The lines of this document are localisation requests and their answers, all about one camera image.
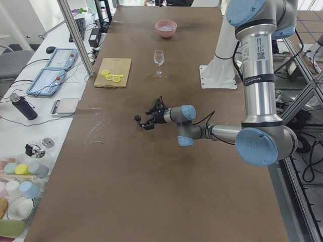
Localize black water bottle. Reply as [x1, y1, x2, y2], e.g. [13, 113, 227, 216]
[9, 93, 38, 120]

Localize aluminium frame post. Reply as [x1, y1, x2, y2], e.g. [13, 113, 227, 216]
[57, 0, 94, 77]

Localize teach pendant far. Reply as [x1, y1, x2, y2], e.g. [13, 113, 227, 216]
[45, 48, 78, 71]

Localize lemon slice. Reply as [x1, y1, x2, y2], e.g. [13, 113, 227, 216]
[112, 77, 121, 83]
[105, 74, 114, 81]
[101, 70, 110, 77]

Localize lemon slice middle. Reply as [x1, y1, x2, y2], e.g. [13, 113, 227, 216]
[105, 74, 114, 81]

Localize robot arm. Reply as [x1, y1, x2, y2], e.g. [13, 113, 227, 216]
[141, 1, 298, 166]

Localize lemon slice near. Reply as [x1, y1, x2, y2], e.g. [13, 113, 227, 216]
[112, 77, 121, 83]

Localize clear wine glass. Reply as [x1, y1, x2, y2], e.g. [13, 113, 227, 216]
[154, 50, 165, 77]

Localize yellow cup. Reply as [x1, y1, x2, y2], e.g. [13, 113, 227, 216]
[15, 164, 31, 175]

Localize light blue cup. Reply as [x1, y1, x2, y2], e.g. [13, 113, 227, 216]
[19, 181, 40, 199]

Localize steel double jigger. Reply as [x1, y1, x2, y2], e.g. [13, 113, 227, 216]
[134, 114, 142, 131]

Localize pink bowl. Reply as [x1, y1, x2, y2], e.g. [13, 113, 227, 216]
[155, 20, 177, 38]

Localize pile of clear ice cubes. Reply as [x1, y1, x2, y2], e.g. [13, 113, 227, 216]
[158, 24, 174, 32]

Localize bamboo cutting board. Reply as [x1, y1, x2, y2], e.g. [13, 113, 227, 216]
[94, 58, 132, 89]

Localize teach pendant near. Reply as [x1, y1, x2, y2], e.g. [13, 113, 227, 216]
[26, 68, 66, 97]

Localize black keyboard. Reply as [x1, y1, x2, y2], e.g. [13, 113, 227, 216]
[75, 18, 86, 41]

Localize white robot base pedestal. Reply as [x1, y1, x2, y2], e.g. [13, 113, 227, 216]
[199, 16, 238, 89]

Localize white plate green rim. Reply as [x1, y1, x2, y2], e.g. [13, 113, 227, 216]
[7, 196, 35, 221]

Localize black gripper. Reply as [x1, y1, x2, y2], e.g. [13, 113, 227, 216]
[141, 99, 167, 131]

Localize lemon slice far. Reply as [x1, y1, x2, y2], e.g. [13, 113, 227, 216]
[101, 70, 110, 77]

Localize teach pendant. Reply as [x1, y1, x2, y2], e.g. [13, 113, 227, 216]
[26, 68, 66, 97]
[45, 48, 78, 71]

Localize white kitchen scale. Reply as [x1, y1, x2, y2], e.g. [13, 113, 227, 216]
[50, 98, 80, 117]

